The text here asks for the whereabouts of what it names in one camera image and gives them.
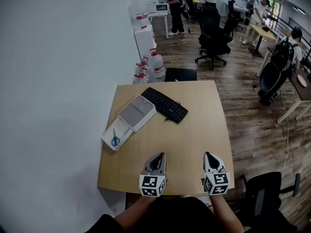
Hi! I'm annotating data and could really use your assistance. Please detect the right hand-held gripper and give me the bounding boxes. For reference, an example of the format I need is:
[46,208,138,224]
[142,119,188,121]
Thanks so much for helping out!
[203,151,230,196]

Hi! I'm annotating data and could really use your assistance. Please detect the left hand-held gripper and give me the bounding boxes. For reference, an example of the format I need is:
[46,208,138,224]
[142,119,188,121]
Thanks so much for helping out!
[139,152,168,199]

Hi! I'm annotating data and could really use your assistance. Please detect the blue-handled scissors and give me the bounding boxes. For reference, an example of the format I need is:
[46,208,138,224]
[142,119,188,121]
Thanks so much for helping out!
[111,128,121,147]

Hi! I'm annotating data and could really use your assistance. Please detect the white storage box with drawer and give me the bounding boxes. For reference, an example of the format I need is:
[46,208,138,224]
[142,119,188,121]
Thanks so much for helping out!
[101,95,157,152]

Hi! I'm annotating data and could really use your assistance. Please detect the person's right forearm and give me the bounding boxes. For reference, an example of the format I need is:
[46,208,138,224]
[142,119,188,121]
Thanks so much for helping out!
[210,194,243,233]

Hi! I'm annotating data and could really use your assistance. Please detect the person's left forearm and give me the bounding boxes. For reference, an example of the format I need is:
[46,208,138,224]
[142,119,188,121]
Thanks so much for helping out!
[114,194,156,230]

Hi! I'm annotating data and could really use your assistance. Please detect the black office chair grey armrests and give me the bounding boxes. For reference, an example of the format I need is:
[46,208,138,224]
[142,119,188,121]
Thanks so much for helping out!
[239,171,302,233]

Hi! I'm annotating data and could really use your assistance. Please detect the black mesh office chair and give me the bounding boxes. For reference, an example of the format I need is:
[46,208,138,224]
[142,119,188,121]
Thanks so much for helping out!
[221,0,243,43]

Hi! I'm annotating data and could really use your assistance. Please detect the person's black clothing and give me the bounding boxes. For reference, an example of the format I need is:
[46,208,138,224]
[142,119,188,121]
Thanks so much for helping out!
[85,195,246,233]

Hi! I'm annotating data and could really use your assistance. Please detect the black keyboard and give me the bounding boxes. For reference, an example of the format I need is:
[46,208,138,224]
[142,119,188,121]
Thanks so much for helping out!
[140,86,189,124]

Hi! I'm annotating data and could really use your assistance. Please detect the black square stool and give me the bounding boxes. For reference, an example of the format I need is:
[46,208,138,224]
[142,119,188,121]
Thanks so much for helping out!
[164,67,198,82]

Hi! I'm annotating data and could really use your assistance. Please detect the clear water jug red label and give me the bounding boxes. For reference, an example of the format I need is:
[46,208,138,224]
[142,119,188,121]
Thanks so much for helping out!
[148,48,165,79]

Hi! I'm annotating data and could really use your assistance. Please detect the dark brown desk white legs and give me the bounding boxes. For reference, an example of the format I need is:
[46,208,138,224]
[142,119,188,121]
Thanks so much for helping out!
[276,73,311,124]

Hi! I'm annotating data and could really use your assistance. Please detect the white water dispenser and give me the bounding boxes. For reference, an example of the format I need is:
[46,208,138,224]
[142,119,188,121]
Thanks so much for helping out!
[134,24,156,62]

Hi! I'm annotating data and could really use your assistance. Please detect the light wooden desk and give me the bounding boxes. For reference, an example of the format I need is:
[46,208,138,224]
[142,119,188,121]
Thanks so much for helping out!
[247,23,292,58]

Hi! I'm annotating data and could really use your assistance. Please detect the white side table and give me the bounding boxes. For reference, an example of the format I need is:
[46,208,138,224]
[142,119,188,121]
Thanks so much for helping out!
[147,10,170,40]

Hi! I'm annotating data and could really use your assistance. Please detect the large clear dispenser bottle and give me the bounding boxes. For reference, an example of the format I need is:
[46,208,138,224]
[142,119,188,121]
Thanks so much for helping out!
[128,2,149,30]

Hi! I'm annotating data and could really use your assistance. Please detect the white microwave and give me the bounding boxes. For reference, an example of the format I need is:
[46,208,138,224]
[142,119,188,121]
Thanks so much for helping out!
[155,3,171,13]

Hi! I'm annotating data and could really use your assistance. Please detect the black metal railing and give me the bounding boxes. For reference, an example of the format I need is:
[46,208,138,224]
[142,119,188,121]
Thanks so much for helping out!
[266,15,311,77]

